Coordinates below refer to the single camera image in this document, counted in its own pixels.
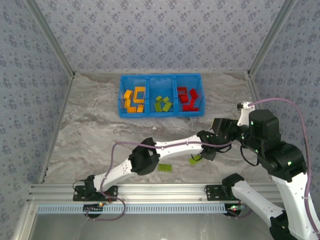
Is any orange lego window frame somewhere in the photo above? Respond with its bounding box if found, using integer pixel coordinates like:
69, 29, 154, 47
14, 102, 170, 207
133, 86, 147, 104

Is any green flat lego plate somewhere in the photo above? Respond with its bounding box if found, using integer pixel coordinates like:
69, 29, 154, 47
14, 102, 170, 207
157, 163, 173, 173

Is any small LED circuit board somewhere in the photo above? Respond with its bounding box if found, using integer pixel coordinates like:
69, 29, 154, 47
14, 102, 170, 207
224, 203, 245, 217
83, 202, 105, 216

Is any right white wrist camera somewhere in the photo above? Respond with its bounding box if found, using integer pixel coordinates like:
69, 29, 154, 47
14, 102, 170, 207
236, 101, 256, 127

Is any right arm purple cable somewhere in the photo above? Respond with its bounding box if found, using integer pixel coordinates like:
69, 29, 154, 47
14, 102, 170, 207
224, 97, 313, 221

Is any aluminium extrusion rail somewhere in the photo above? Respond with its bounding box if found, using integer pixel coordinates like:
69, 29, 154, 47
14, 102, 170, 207
26, 183, 300, 203

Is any slotted cable duct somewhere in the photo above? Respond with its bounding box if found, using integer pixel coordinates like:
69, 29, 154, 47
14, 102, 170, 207
36, 203, 232, 215

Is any aluminium frame post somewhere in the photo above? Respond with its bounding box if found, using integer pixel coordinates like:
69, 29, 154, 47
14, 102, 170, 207
24, 0, 76, 77
247, 0, 298, 76

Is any aluminium lower frame beam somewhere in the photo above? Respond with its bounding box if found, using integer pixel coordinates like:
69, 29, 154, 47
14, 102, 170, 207
12, 203, 38, 240

